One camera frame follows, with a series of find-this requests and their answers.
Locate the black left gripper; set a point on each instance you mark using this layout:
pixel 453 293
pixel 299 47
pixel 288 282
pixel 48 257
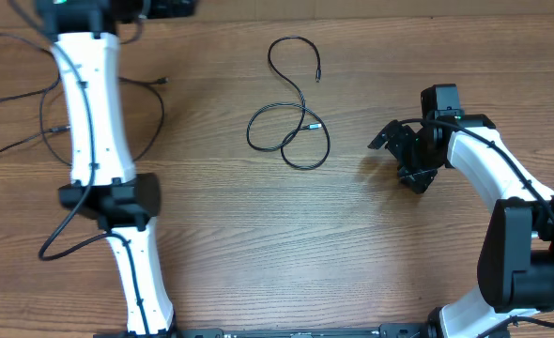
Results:
pixel 169 8

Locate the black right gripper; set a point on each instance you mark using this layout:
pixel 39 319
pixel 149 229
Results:
pixel 420 178

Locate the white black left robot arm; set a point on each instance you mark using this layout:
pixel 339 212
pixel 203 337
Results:
pixel 104 184

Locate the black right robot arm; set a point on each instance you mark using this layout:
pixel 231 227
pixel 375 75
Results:
pixel 515 271

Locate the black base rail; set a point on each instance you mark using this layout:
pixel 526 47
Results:
pixel 388 330

